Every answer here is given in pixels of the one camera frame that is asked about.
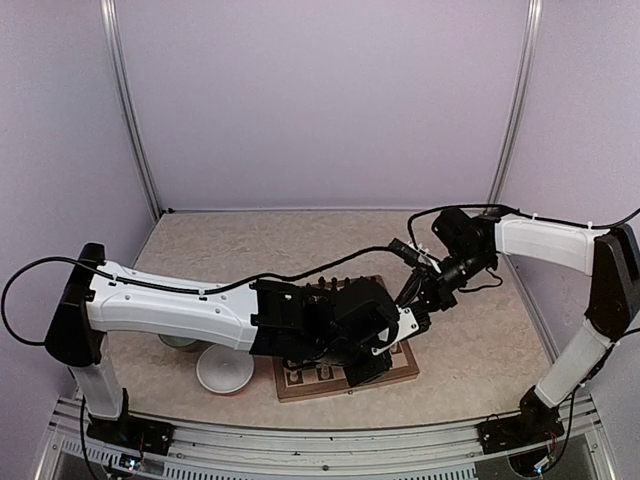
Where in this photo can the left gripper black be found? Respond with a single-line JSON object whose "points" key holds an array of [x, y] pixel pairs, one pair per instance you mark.
{"points": [[358, 376]]}

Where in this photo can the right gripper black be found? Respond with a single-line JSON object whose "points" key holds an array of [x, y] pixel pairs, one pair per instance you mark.
{"points": [[433, 286]]}

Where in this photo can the wooden chess board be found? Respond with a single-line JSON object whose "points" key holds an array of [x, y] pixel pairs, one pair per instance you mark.
{"points": [[404, 368]]}

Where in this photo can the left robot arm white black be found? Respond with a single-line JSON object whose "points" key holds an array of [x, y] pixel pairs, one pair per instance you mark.
{"points": [[102, 296]]}

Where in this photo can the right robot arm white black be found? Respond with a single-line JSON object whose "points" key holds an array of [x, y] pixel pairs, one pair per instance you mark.
{"points": [[480, 356]]}

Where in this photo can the black chess pieces row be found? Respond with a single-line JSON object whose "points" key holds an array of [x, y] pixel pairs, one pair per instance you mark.
{"points": [[331, 284]]}

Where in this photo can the white ceramic bowl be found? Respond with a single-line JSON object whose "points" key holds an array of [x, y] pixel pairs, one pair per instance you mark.
{"points": [[224, 371]]}

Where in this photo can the green glass bowl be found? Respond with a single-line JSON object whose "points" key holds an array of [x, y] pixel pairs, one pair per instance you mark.
{"points": [[183, 344]]}

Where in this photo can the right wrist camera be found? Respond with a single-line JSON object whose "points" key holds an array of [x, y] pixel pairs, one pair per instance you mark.
{"points": [[414, 256]]}

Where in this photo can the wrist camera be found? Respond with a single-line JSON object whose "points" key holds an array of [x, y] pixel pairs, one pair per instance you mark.
{"points": [[412, 320], [414, 256]]}

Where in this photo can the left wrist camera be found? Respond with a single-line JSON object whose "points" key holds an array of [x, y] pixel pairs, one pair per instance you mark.
{"points": [[412, 320]]}

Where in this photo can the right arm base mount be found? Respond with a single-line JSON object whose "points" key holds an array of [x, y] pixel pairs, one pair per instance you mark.
{"points": [[502, 434]]}

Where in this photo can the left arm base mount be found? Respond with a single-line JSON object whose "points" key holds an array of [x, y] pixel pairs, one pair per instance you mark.
{"points": [[134, 433]]}

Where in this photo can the right aluminium frame post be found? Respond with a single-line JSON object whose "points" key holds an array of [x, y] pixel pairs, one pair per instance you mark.
{"points": [[517, 108]]}

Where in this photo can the aluminium frame post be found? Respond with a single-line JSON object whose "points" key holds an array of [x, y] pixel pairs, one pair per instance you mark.
{"points": [[108, 9], [517, 108]]}

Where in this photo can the front aluminium rail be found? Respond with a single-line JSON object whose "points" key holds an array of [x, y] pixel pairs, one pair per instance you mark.
{"points": [[201, 450]]}

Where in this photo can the left aluminium frame post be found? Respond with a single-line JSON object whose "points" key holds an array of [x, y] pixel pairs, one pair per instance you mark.
{"points": [[108, 9]]}

